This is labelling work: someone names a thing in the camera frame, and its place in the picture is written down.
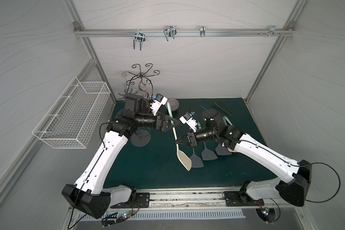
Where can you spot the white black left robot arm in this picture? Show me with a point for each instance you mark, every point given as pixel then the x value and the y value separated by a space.
pixel 87 193

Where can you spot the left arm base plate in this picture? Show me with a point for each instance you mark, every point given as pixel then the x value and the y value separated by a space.
pixel 137 200

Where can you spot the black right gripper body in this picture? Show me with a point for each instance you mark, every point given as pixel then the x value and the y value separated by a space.
pixel 192 138

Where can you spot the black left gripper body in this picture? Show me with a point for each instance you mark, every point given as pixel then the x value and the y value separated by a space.
pixel 158 121

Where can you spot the metal kitchen tongs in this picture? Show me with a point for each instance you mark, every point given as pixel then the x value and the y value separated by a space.
pixel 219 104

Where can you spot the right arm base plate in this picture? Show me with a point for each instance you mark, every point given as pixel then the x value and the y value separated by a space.
pixel 240 199

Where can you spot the mint grey pointed spatula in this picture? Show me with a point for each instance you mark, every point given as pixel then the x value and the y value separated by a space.
pixel 227 121

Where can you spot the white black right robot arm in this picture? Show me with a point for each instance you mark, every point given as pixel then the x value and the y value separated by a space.
pixel 293 178

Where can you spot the aluminium wall rail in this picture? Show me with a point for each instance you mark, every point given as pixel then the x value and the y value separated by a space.
pixel 180 32

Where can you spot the metal rail hook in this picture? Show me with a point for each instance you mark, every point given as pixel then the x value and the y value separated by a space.
pixel 272 32
pixel 170 32
pixel 139 38
pixel 202 31

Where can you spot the clear wine glass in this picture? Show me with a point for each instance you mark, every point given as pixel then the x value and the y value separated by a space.
pixel 127 77

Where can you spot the green circuit board with wires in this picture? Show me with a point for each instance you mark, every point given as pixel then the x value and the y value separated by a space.
pixel 115 218

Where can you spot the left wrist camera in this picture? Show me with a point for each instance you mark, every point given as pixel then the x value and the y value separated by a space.
pixel 157 101

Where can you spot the grey utensil rack stand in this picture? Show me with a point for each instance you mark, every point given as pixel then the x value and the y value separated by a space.
pixel 141 137

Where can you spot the white wire basket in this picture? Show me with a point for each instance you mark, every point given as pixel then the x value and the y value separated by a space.
pixel 71 120

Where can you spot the copper swirl glass holder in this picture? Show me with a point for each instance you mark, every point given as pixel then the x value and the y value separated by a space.
pixel 145 84

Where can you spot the lilac bowl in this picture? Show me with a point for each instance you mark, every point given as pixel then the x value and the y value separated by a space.
pixel 174 104

